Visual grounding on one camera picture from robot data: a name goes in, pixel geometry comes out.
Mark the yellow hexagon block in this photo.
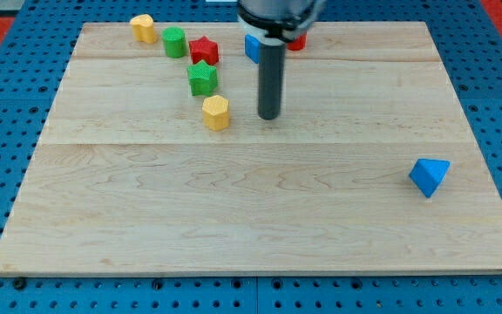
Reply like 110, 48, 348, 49
202, 95, 230, 131

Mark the blue triangle block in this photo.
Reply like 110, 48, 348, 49
409, 159, 451, 198

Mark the green star block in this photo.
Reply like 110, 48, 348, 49
187, 60, 218, 96

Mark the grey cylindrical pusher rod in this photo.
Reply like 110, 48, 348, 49
257, 44, 286, 120

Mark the wooden board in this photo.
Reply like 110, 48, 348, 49
0, 22, 502, 277

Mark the blue cube block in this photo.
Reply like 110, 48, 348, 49
244, 34, 261, 64

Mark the red star block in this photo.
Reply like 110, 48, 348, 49
189, 36, 220, 65

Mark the green cylinder block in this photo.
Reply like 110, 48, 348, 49
162, 26, 187, 58

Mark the yellow heart block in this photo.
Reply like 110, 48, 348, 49
129, 14, 158, 44

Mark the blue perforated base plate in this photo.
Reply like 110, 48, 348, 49
0, 1, 502, 313

